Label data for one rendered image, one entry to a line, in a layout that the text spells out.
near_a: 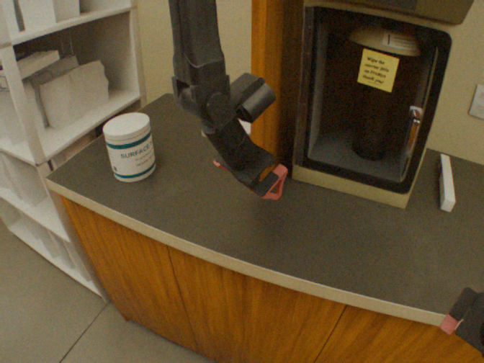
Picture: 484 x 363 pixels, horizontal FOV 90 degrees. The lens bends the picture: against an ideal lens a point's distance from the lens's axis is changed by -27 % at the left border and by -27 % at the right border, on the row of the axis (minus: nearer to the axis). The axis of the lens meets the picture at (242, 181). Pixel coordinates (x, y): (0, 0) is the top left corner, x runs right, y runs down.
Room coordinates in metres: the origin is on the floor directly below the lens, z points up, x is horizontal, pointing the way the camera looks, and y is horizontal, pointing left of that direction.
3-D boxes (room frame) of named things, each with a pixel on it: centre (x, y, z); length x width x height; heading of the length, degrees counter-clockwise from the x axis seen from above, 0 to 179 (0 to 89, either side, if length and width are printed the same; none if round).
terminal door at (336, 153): (0.59, -0.27, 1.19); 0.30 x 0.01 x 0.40; 66
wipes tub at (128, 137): (0.71, 0.30, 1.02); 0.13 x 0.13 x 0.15
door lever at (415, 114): (0.52, -0.36, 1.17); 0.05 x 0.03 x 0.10; 156
